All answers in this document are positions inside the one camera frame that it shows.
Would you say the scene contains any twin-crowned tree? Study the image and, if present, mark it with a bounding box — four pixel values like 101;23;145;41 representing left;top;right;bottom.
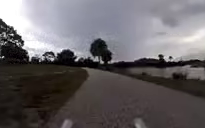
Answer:
89;37;113;67

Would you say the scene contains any row of distant trees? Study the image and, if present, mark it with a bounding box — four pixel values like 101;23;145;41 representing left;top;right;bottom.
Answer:
29;48;100;69

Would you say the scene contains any grey asphalt path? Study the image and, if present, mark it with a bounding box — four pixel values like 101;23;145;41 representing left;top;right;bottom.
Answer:
44;67;205;128

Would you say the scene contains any distant treeline beyond water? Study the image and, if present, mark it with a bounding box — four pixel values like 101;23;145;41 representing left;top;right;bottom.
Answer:
110;53;205;69

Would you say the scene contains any pond water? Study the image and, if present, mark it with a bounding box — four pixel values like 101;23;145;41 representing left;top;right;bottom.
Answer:
127;64;205;81

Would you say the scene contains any robot's own part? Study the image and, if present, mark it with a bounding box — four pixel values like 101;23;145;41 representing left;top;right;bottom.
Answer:
60;118;74;128
133;117;148;128

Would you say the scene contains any small bush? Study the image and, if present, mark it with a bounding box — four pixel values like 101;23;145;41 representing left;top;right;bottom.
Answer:
172;71;188;81

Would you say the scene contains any dark grass field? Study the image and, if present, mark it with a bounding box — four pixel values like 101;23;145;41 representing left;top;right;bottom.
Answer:
0;63;90;128

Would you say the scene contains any grass verge beside water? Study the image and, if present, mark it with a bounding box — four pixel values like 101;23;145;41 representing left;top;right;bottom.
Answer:
108;67;205;101

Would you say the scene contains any broad dark tree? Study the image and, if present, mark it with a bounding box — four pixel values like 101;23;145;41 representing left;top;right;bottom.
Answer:
0;17;30;65

